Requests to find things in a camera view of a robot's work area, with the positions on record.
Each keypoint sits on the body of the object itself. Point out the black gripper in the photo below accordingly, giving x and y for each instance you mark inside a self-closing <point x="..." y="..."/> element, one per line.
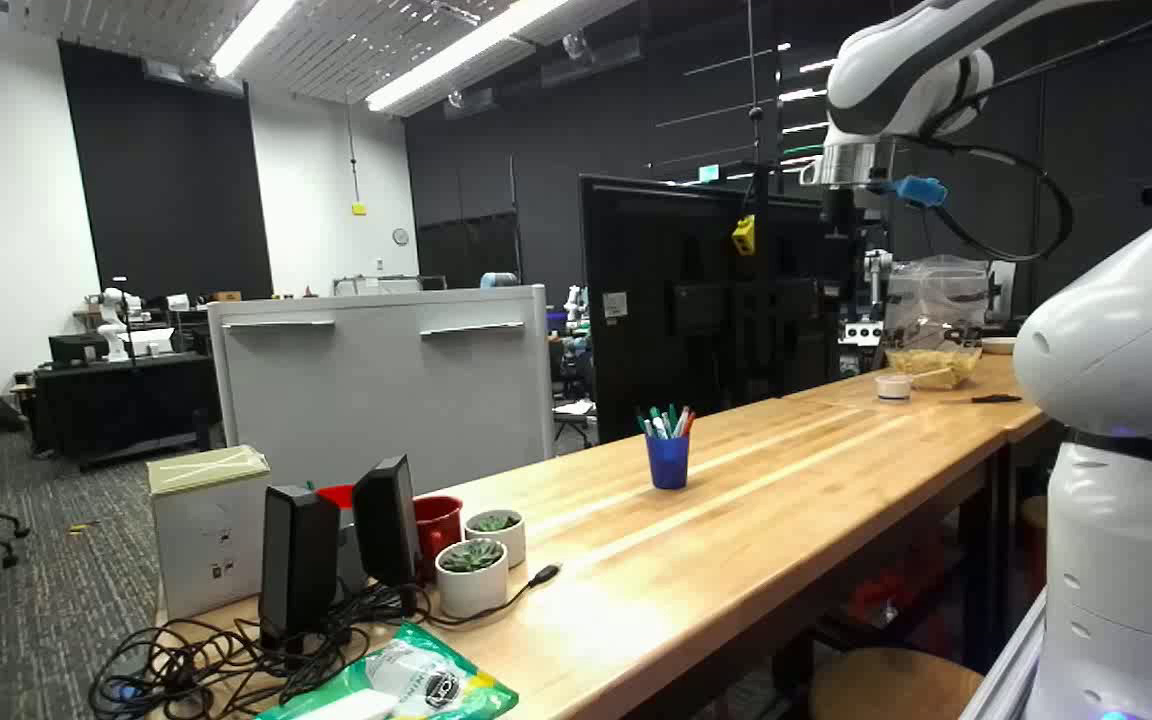
<point x="858" y="221"/>

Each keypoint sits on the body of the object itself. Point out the blue ribbed plastic cup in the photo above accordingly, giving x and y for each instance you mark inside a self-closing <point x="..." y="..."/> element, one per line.
<point x="665" y="460"/>

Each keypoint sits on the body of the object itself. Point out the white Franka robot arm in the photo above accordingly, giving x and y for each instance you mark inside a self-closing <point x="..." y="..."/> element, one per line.
<point x="1123" y="345"/>

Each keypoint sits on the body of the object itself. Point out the small white cup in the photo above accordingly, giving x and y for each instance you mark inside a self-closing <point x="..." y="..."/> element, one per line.
<point x="892" y="385"/>

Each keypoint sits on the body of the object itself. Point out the red cup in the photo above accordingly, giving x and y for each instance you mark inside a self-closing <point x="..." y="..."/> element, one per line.
<point x="438" y="526"/>

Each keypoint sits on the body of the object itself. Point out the blue box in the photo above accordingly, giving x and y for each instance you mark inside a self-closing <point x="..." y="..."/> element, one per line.
<point x="920" y="188"/>

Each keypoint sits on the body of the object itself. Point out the yellow hanging tag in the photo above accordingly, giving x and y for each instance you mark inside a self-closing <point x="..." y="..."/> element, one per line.
<point x="746" y="234"/>

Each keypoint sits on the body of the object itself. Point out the clear plastic bag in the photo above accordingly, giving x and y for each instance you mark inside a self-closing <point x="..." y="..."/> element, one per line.
<point x="936" y="305"/>

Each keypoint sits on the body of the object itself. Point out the large black cabinet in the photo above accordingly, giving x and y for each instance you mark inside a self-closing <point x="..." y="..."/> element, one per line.
<point x="698" y="320"/>

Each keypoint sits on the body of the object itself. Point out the red marker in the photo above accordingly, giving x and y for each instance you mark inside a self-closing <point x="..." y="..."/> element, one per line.
<point x="687" y="422"/>

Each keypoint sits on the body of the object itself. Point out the green marker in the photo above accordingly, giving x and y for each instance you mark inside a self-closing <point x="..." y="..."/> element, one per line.
<point x="659" y="417"/>

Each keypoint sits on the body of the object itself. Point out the long ceiling light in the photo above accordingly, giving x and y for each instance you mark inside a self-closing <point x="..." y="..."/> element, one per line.
<point x="461" y="55"/>
<point x="252" y="33"/>

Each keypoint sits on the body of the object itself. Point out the round wooden stool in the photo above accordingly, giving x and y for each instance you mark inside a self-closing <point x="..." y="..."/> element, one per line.
<point x="890" y="686"/>

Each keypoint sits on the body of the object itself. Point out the white pot with plant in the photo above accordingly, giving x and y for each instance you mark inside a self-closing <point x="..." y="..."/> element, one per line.
<point x="497" y="533"/>
<point x="475" y="583"/>

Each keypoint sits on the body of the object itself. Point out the grey partition panel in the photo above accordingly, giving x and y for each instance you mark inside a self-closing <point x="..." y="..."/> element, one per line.
<point x="383" y="385"/>

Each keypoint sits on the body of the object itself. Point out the black desktop speaker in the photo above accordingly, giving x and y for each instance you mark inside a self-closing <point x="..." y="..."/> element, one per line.
<point x="387" y="522"/>
<point x="299" y="563"/>

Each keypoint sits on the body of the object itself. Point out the red bowl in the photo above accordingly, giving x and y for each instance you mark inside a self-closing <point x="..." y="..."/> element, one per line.
<point x="332" y="496"/>

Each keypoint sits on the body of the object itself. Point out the green plastic packet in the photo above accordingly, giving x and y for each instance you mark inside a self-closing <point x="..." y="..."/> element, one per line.
<point x="396" y="680"/>

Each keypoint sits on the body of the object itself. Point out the white box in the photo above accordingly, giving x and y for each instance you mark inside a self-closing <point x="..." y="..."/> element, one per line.
<point x="210" y="533"/>

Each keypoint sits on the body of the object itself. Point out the small white background robot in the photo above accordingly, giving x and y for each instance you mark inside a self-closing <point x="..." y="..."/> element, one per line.
<point x="115" y="320"/>

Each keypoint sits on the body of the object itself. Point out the black desk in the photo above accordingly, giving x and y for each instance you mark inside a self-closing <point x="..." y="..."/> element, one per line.
<point x="121" y="404"/>

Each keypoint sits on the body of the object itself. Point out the black wall panel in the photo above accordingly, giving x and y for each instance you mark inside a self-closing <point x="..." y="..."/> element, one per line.
<point x="170" y="184"/>

